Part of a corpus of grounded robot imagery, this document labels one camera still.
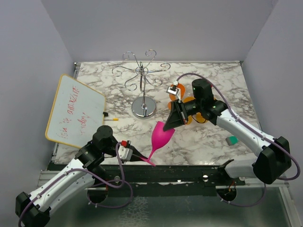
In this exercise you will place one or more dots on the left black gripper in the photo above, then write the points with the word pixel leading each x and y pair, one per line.
pixel 136 155

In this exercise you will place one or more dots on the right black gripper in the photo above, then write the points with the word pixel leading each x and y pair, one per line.
pixel 177 117

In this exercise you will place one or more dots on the yellow wine glass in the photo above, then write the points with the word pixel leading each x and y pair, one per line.
pixel 200 119
pixel 187 99

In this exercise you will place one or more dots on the pink wine glass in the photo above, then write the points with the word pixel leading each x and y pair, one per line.
pixel 159 139

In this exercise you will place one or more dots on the chrome wine glass rack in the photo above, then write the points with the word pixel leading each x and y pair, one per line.
pixel 142 107

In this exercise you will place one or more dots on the orange wine glass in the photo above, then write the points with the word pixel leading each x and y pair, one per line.
pixel 172 98

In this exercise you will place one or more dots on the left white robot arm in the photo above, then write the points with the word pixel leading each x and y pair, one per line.
pixel 33 209

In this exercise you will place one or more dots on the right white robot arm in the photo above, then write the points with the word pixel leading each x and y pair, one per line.
pixel 271 155

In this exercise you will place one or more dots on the green whiteboard eraser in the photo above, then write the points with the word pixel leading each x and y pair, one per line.
pixel 231 140

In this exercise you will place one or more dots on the yellow framed whiteboard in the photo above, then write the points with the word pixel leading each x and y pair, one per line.
pixel 76 113

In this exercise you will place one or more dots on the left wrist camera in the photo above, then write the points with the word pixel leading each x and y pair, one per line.
pixel 125 153

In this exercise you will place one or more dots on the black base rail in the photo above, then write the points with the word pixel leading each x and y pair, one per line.
pixel 155 181

